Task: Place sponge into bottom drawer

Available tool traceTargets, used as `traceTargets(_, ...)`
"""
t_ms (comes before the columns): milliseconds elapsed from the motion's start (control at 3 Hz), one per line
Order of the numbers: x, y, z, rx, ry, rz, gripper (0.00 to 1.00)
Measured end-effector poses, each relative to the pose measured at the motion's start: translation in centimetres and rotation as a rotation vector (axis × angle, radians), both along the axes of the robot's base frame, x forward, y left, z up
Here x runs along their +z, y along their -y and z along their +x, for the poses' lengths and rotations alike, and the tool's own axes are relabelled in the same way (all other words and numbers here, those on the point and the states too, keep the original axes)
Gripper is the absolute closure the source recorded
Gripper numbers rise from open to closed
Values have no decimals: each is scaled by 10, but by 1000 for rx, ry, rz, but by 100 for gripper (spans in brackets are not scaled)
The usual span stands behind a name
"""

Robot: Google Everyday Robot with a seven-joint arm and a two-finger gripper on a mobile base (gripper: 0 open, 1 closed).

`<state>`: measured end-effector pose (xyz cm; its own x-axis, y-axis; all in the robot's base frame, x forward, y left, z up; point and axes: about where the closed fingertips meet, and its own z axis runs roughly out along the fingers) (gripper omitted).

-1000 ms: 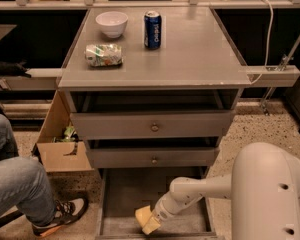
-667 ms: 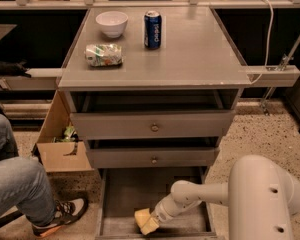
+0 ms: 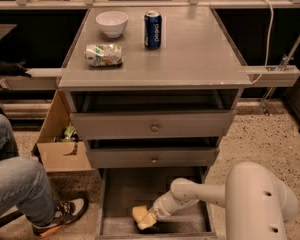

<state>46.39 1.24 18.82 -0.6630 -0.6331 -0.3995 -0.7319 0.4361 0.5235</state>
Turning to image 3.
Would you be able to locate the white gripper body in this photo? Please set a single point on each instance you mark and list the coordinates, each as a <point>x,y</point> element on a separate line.
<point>161,207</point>

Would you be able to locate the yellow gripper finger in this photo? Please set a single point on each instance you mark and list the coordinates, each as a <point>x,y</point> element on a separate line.
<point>146,221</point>

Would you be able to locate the yellow sponge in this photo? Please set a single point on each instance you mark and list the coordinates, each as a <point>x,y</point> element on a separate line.
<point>139,212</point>

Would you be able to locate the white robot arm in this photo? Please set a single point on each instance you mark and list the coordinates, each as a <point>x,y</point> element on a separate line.
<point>257,203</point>

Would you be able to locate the grey bottom drawer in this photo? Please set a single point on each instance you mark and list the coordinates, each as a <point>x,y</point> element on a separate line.
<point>125,188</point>

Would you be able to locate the grey drawer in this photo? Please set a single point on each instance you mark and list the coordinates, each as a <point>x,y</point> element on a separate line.
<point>125,188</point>
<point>138,157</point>
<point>148,125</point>

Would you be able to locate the grey middle drawer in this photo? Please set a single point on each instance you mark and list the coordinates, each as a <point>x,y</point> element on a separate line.
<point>138,157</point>

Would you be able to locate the grey top drawer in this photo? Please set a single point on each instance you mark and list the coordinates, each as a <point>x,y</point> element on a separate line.
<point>148,125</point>

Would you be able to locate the grey drawer cabinet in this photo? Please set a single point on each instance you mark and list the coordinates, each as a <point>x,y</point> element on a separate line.
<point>195,69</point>

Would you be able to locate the black white sneaker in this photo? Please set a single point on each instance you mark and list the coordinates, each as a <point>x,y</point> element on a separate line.
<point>66,213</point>

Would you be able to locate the cardboard box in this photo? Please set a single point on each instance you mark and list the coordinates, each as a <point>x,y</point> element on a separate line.
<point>59,150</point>

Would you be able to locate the green item in box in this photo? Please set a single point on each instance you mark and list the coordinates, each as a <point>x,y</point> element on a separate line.
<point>69,135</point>

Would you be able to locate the person leg in jeans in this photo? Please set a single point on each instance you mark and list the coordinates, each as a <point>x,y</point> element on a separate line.
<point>23,181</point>

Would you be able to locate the crushed green white can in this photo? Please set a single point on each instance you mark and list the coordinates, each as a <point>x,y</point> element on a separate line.
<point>100,55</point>

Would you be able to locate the blue pepsi can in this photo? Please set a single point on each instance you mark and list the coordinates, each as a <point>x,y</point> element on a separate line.
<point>153,26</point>

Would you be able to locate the white bowl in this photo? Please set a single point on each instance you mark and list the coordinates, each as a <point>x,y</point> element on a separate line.
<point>112,23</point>

